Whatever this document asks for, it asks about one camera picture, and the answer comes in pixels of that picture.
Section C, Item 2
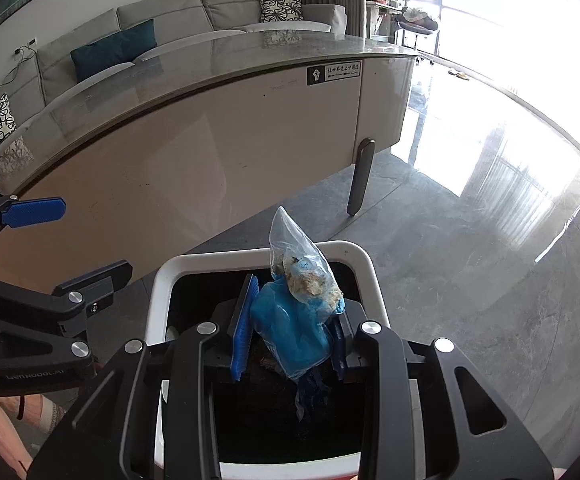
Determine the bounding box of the large glass window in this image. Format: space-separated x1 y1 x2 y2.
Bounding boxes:
410 0 580 91

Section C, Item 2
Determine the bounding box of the black and white table sticker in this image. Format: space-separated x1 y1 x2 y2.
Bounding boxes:
306 60 365 84

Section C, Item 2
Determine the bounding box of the small floral cushion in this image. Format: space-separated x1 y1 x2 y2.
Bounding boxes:
259 0 303 23

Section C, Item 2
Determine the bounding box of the black swivel chair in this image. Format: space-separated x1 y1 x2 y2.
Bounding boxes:
395 5 441 57

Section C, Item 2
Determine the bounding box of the clear bag with blue gloves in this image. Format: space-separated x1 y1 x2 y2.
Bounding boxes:
250 206 345 421

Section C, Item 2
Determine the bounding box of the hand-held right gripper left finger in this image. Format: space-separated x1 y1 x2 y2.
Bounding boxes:
26 274 261 480

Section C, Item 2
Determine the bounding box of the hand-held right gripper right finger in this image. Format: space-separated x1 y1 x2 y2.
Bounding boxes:
334 304 555 480

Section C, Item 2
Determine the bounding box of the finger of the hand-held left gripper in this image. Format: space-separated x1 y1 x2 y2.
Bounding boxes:
0 186 66 261
0 260 134 337

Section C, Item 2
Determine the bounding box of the cluttered white desk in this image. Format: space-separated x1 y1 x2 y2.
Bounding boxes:
367 0 405 42

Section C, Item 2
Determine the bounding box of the teal cushion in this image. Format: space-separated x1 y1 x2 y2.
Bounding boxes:
70 19 157 83

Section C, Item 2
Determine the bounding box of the person's pink clothing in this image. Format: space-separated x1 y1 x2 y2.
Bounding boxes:
0 392 68 480

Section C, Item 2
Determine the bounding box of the white bin with black liner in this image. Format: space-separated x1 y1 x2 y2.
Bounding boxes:
145 241 391 480

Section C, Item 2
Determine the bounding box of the beige oval table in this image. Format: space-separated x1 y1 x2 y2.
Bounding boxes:
0 30 418 297

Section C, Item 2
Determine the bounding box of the grey fabric sofa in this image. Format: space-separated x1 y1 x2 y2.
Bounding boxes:
0 0 347 173

